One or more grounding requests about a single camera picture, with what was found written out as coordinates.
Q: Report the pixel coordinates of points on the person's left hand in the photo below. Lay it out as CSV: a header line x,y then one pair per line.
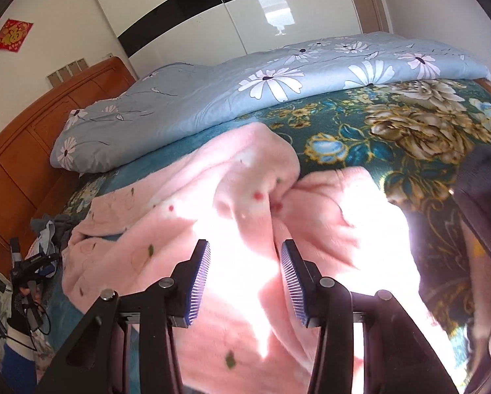
x,y
21,308

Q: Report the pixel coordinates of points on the grey crumpled clothes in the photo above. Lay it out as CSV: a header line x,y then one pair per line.
x,y
48,230

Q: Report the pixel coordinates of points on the wooden headboard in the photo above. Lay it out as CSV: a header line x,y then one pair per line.
x,y
32,139

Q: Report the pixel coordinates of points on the teal floral bed blanket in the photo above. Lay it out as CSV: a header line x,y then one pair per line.
x,y
397,139

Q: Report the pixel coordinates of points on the wall switch panel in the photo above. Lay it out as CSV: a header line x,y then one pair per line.
x,y
66,69

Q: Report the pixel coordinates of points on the blue floral quilt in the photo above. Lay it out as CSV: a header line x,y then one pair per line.
x,y
245,98

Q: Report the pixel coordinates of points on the black and white wardrobe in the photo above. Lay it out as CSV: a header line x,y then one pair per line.
x,y
229,8

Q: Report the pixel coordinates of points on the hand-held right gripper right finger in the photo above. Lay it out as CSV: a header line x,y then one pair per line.
x,y
293,283

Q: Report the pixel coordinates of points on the dark grey cloth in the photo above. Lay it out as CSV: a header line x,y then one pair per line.
x,y
481,188

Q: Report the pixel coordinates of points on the pink fleece garment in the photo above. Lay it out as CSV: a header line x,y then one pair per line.
x,y
245,230

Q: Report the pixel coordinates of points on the person's left forearm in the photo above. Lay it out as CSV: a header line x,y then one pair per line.
x,y
17,361

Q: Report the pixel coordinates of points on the red wall decoration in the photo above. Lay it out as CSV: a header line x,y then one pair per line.
x,y
12,35

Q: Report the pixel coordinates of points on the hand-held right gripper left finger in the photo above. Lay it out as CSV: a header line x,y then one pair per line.
x,y
199,279

